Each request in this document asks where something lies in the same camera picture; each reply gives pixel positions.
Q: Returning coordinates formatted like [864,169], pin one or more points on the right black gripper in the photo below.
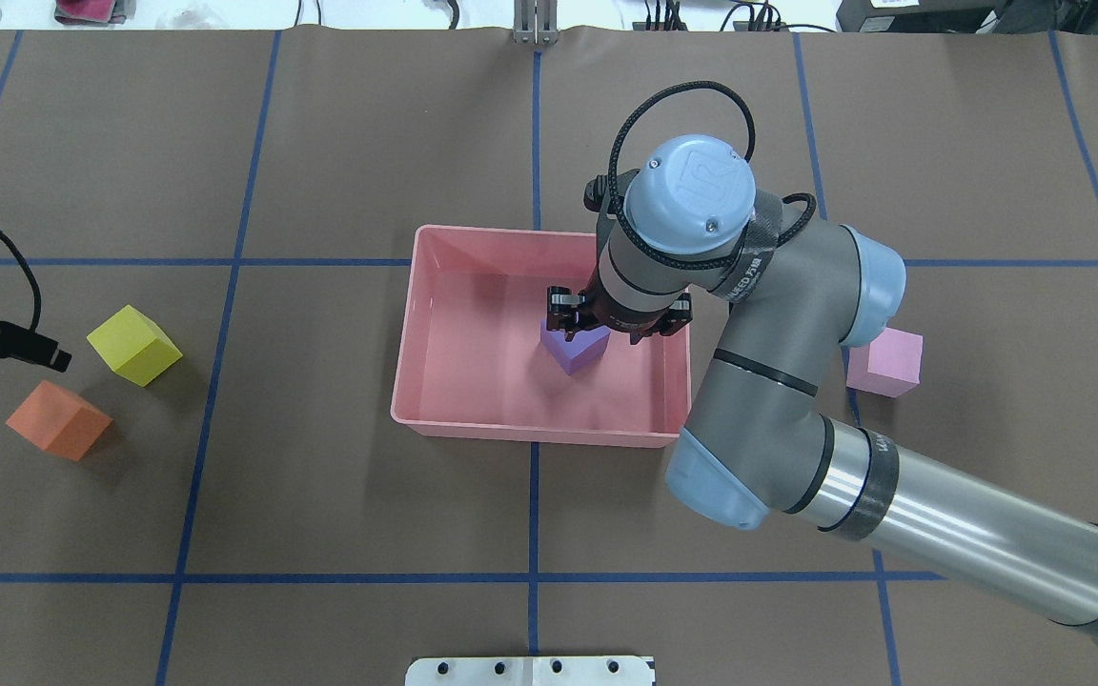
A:
[572,312]

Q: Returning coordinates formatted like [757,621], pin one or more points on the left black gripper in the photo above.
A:
[3,337]

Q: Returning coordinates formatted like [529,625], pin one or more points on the purple foam block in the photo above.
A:
[582,351]

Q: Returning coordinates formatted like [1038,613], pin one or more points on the orange foam block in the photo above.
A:
[59,421]

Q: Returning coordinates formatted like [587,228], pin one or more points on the pink foam block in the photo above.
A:
[890,365]

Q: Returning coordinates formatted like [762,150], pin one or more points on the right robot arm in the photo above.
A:
[753,443]

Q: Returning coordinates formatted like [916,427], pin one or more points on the pink plastic bin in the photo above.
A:
[471,364]

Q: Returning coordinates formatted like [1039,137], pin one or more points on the yellow foam block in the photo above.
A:
[134,346]

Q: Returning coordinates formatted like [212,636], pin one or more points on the brown paper table cover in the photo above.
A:
[255,514]

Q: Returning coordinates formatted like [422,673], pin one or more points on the black equipment box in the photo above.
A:
[968,17]

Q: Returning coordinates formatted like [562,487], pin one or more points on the metal camera post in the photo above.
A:
[535,22]

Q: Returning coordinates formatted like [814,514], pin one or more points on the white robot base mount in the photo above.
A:
[533,670]

